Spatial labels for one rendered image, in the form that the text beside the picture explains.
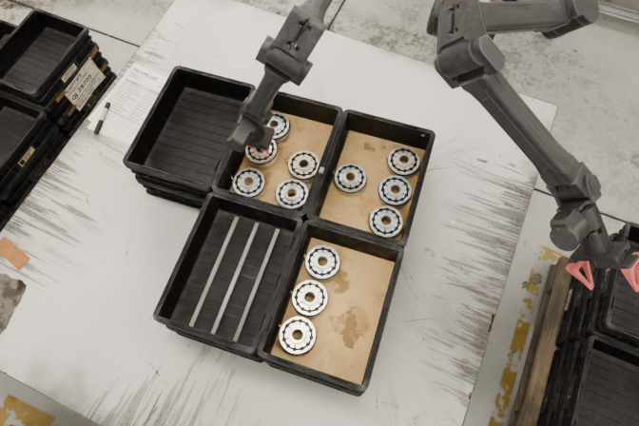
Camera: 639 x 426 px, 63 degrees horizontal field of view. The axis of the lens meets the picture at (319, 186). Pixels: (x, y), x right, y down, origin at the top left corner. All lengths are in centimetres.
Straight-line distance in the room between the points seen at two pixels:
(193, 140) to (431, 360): 103
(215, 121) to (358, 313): 80
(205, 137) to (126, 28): 170
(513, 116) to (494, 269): 82
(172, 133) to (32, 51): 110
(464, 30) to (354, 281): 84
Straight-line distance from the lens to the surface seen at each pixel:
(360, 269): 156
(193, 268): 161
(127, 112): 210
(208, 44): 221
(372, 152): 172
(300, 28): 105
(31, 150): 257
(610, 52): 339
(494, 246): 179
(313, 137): 174
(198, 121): 184
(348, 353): 151
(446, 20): 103
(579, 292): 231
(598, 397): 215
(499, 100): 102
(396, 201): 161
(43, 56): 273
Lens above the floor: 232
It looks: 64 degrees down
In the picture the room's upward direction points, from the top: 3 degrees counter-clockwise
